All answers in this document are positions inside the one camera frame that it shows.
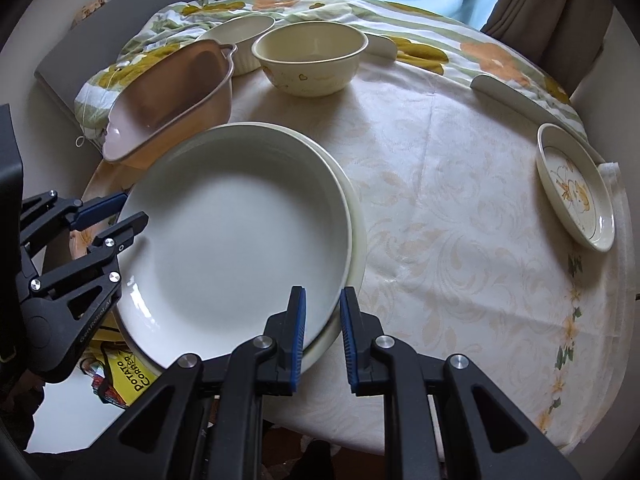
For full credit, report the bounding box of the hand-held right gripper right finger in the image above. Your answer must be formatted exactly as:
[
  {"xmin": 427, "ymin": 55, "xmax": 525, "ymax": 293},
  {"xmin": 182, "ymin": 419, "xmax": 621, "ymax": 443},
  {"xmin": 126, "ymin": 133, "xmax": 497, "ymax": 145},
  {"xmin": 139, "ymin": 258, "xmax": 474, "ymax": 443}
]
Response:
[{"xmin": 340, "ymin": 286, "xmax": 585, "ymax": 480}]

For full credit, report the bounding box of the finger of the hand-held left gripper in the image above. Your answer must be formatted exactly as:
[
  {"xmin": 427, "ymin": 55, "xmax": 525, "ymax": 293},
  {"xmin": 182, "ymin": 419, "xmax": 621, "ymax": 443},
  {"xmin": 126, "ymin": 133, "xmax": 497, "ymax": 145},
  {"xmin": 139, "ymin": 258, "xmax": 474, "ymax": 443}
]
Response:
[
  {"xmin": 20, "ymin": 190, "xmax": 129, "ymax": 257},
  {"xmin": 22, "ymin": 212, "xmax": 150, "ymax": 356}
]

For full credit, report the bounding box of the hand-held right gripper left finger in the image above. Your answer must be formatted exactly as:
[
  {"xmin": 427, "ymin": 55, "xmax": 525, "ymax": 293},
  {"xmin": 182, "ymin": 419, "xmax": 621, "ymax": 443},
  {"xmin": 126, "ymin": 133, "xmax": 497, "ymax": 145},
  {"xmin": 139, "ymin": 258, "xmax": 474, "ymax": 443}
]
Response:
[{"xmin": 65, "ymin": 285, "xmax": 308, "ymax": 480}]

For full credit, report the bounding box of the large cream plate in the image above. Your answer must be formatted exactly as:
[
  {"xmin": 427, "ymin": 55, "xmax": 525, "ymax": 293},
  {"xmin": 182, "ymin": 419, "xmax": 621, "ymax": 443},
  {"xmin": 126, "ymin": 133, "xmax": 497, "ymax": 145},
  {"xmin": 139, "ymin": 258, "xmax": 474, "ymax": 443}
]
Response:
[{"xmin": 117, "ymin": 125, "xmax": 368, "ymax": 373}]

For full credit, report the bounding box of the large white plate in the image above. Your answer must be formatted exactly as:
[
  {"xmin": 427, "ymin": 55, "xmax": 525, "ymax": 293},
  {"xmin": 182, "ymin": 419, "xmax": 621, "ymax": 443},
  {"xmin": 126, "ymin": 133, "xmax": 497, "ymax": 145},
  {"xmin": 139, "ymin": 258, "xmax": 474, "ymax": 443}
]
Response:
[{"xmin": 114, "ymin": 122, "xmax": 353, "ymax": 368}]

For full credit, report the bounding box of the cream bowl with heart print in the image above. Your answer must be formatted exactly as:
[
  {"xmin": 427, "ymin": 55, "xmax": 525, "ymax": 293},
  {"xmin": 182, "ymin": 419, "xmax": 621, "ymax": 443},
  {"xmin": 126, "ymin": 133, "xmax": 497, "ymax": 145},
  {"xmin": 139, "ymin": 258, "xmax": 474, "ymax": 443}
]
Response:
[{"xmin": 251, "ymin": 24, "xmax": 369, "ymax": 98}]

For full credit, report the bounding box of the pink heart-shaped bowl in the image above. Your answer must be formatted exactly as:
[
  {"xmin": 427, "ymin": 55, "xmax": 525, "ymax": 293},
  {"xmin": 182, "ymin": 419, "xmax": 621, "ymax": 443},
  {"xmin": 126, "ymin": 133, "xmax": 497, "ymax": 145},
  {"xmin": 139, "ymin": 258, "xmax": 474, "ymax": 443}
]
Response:
[{"xmin": 101, "ymin": 40, "xmax": 237, "ymax": 168}]

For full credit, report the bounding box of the grey flat board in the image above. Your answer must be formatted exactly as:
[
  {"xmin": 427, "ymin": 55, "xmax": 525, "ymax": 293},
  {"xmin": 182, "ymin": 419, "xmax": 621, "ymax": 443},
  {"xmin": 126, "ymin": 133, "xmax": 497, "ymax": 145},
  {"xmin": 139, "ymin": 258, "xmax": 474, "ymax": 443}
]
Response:
[{"xmin": 34, "ymin": 37, "xmax": 166, "ymax": 126}]

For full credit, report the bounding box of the yellow snack packet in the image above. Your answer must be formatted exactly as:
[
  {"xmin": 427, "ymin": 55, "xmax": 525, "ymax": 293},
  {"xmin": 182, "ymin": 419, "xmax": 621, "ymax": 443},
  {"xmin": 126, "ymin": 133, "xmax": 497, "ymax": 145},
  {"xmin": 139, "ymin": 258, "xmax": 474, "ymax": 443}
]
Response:
[{"xmin": 92, "ymin": 337, "xmax": 161, "ymax": 406}]

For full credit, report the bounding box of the cream patterned tablecloth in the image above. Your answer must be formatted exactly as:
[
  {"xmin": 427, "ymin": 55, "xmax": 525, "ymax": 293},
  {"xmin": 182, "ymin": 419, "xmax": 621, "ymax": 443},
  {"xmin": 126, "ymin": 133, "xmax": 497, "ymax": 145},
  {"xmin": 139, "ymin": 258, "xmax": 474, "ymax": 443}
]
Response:
[{"xmin": 82, "ymin": 57, "xmax": 633, "ymax": 453}]

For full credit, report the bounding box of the white ribbed bowl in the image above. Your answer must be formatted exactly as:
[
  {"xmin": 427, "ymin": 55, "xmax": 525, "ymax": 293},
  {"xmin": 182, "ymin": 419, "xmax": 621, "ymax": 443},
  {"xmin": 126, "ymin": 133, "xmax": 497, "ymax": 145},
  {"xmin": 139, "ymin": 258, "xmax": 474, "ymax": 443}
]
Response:
[{"xmin": 195, "ymin": 14, "xmax": 277, "ymax": 77}]

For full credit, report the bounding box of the small plate with yellow print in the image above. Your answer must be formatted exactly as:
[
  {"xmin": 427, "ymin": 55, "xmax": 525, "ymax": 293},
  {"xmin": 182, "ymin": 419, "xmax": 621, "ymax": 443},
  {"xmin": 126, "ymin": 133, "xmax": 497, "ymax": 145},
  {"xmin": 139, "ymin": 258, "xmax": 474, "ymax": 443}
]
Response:
[{"xmin": 536, "ymin": 122, "xmax": 617, "ymax": 253}]

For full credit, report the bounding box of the white rectangular plate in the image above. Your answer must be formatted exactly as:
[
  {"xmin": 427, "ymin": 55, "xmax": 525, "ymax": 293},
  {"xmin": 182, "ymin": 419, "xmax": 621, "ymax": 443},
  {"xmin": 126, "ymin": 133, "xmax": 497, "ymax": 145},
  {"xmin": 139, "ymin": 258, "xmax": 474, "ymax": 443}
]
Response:
[
  {"xmin": 471, "ymin": 74, "xmax": 606, "ymax": 163},
  {"xmin": 362, "ymin": 31, "xmax": 398, "ymax": 61}
]

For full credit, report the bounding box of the floral striped blanket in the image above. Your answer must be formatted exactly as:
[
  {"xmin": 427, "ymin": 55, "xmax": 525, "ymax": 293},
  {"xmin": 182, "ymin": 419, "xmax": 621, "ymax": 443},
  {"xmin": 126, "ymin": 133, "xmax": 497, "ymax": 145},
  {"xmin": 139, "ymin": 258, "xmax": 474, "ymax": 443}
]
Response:
[{"xmin": 74, "ymin": 0, "xmax": 588, "ymax": 141}]

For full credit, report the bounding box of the brown curtain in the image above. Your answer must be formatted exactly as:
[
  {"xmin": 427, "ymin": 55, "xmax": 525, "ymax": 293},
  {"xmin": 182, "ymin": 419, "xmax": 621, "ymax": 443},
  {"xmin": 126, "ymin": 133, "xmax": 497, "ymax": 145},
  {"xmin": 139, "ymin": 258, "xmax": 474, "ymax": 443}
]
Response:
[{"xmin": 482, "ymin": 0, "xmax": 616, "ymax": 96}]

